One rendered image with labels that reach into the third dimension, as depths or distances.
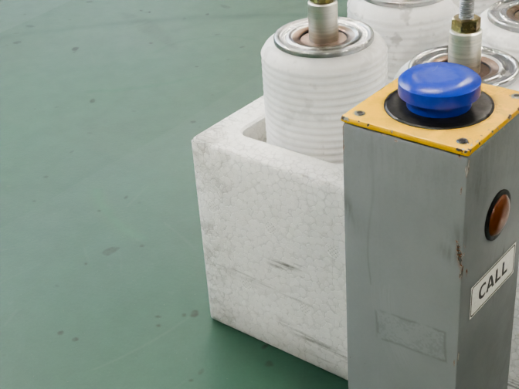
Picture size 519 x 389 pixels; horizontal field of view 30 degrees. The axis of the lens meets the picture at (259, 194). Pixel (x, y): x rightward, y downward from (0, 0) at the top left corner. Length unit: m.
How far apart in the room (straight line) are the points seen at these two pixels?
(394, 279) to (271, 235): 0.26
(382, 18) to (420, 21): 0.03
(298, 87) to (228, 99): 0.54
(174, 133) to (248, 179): 0.44
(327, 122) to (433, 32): 0.14
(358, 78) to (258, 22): 0.79
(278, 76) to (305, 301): 0.18
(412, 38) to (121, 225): 0.38
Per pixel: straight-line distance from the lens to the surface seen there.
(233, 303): 0.82
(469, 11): 0.67
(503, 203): 0.49
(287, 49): 0.72
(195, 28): 1.49
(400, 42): 0.80
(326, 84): 0.70
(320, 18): 0.72
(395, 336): 0.53
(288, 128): 0.73
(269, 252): 0.76
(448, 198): 0.46
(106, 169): 1.11
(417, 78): 0.48
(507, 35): 0.75
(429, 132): 0.46
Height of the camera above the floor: 0.53
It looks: 31 degrees down
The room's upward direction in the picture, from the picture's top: 4 degrees counter-clockwise
